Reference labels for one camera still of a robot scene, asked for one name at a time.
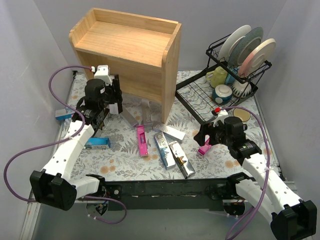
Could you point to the wooden two-tier shelf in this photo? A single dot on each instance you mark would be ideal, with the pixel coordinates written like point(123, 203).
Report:
point(142, 50)

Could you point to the cream enamel mug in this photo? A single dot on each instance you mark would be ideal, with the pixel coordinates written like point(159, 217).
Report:
point(242, 114)

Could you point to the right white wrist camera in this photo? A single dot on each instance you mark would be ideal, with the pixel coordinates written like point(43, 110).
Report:
point(221, 115)

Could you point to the silver toothpaste box slanted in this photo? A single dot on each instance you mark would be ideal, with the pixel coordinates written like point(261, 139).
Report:
point(129, 119)

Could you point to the black striped white bowl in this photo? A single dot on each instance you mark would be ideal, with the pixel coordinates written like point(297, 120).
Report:
point(241, 90)

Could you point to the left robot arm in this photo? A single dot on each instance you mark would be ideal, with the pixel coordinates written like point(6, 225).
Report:
point(72, 147)

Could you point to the silver Protect toothpaste box upright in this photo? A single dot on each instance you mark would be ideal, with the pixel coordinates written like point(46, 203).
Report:
point(146, 114)

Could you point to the silver black gold toothpaste box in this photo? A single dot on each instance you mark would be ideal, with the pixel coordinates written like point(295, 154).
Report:
point(113, 109)

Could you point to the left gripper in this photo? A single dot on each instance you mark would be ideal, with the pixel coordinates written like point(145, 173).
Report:
point(116, 90)

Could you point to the grey speckled plate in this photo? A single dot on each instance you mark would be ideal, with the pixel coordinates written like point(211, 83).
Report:
point(245, 46)

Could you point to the pink toothpaste box centre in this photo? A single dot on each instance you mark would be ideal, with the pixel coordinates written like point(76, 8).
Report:
point(142, 141)

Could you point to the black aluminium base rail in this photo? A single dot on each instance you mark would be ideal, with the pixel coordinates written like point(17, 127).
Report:
point(167, 194)

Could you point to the black wire dish rack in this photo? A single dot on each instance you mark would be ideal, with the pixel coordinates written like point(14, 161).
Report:
point(195, 93)

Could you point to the blue mug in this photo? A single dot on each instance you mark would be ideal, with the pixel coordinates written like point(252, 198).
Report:
point(230, 79)

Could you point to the pink toothpaste box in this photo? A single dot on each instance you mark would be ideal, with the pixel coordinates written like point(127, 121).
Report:
point(205, 148)
point(142, 141)

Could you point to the white plate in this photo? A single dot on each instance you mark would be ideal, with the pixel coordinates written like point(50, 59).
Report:
point(231, 42)

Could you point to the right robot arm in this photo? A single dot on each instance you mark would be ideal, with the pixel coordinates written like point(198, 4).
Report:
point(289, 217)

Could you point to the green mug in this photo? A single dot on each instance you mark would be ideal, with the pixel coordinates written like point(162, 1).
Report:
point(216, 77)

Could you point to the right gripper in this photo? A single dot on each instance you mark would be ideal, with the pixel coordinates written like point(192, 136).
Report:
point(206, 135)

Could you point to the teal spotted bowl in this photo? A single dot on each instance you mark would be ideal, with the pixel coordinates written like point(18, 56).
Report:
point(222, 94)

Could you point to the floral table mat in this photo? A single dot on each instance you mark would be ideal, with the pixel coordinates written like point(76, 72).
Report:
point(122, 162)

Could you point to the pink toothpaste box right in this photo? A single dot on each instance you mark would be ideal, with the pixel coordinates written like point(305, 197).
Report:
point(205, 148)

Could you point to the pink and cream plate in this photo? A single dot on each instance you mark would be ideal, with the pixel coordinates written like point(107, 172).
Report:
point(256, 58)

